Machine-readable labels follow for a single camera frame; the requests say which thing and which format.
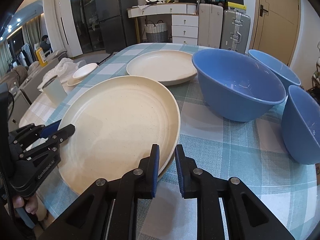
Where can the white plastic bag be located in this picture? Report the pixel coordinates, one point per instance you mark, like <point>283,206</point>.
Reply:
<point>65,66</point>

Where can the dark glass cabinet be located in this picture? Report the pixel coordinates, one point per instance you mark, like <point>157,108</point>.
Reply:
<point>82,17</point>

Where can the wooden door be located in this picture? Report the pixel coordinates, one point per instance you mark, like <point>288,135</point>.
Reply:
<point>277,22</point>

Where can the blue bowl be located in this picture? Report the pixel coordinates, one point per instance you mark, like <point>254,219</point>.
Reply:
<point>277,66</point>
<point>235,90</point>
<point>305,127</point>

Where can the person's left hand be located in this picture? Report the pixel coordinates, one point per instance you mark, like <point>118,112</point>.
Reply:
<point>29,205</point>

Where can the white dressing table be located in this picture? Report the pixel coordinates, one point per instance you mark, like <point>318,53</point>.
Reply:
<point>183,22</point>

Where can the grey sofa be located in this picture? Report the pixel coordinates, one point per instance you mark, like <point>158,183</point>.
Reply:
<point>17,85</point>

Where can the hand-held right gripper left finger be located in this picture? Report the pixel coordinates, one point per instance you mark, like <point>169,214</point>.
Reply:
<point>155,172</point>

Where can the beige suitcase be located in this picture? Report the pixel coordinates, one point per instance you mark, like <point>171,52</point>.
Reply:
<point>210,25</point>

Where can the dark grey fridge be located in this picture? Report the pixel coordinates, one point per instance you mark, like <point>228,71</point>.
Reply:
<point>116,12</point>

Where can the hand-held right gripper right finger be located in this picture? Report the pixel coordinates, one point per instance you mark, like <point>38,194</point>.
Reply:
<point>180,172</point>

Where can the woven laundry basket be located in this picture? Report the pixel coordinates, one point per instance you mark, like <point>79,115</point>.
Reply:
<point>156,33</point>

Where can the yellow bottle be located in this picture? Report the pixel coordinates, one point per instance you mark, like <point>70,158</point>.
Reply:
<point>41,57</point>

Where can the grey-brown blanket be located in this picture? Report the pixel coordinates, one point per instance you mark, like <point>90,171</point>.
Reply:
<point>13,72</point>

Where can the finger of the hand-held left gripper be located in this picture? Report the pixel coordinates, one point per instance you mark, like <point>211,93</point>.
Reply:
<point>51,128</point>
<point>65,132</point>

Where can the silver suitcase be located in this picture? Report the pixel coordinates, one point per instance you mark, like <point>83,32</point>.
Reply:
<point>235,32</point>

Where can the cream round plate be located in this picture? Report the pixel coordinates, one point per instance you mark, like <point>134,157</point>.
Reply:
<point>160,66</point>
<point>117,130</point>
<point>164,171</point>

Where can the pale green tumbler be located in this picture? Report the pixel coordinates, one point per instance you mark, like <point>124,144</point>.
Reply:
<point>55,91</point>

